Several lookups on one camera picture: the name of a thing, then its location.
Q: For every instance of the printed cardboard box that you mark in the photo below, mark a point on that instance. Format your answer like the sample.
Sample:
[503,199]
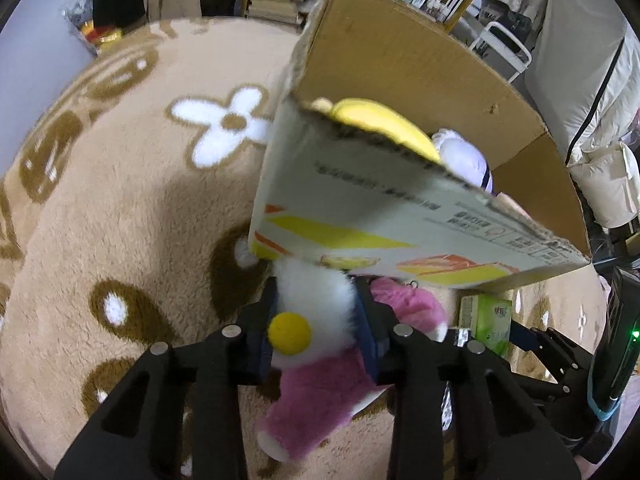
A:
[360,200]

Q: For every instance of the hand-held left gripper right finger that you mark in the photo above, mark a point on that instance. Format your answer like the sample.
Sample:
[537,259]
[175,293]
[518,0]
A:
[372,345]

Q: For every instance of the pink plush toy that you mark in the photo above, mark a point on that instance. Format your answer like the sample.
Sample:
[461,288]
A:
[415,307]

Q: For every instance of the white folded mattress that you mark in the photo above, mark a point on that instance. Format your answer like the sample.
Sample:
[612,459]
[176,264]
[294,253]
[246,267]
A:
[580,60]

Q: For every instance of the plastic bag with yellow toys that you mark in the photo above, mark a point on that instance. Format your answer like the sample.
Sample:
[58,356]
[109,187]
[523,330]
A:
[95,27]

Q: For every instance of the white utility cart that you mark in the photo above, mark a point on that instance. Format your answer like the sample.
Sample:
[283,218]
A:
[520,55]

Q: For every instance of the white and purple plush toy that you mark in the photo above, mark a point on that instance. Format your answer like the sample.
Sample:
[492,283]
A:
[465,157]

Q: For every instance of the green tissue pack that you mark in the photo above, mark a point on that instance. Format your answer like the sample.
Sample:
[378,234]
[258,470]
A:
[485,320]

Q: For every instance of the stack of books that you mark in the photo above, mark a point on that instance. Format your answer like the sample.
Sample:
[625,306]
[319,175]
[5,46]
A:
[277,2]

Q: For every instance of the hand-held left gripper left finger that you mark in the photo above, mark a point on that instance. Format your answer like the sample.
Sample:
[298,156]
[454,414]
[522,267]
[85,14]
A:
[260,345]

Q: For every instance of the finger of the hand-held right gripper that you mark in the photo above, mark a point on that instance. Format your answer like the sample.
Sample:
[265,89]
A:
[570,405]
[522,339]

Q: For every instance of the yellow dog plush toy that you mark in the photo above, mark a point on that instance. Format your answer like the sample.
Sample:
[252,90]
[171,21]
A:
[385,127]

